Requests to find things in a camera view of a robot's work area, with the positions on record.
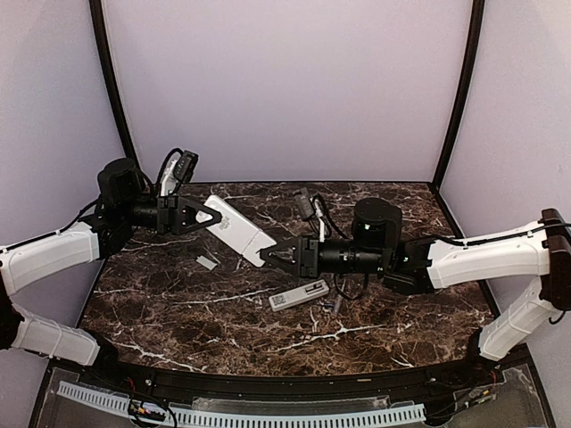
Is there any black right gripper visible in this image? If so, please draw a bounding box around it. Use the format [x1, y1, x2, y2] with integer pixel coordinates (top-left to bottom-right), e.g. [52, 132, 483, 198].
[261, 233, 387, 278]

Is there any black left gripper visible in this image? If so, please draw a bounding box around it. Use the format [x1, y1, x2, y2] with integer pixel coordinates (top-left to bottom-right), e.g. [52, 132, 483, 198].
[120, 193, 224, 235]

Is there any white remote with green buttons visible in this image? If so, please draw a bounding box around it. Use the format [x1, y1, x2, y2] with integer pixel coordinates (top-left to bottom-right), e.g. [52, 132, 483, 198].
[204, 195, 259, 254]

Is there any white battery cover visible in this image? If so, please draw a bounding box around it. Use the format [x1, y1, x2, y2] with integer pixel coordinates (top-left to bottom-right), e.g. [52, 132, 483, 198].
[242, 231, 277, 268]
[195, 256, 218, 271]

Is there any white KT-16 remote control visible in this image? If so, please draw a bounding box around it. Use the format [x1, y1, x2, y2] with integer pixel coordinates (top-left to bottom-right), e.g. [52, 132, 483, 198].
[269, 280, 329, 312]

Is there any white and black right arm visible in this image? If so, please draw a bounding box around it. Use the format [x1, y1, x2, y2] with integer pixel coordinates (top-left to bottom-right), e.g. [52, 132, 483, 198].
[260, 198, 570, 387]

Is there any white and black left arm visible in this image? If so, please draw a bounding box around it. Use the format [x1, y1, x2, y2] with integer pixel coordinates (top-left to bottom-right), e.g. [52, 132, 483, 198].
[1, 148, 222, 389]

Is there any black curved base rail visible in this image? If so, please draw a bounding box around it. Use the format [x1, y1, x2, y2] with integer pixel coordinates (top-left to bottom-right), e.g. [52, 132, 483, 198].
[74, 359, 504, 402]

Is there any white slotted cable duct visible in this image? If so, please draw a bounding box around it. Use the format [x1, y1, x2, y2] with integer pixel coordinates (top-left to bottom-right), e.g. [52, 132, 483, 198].
[56, 381, 426, 427]

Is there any right black frame post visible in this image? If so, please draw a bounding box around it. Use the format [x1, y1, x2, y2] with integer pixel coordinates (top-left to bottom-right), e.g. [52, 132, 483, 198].
[431, 0, 485, 193]

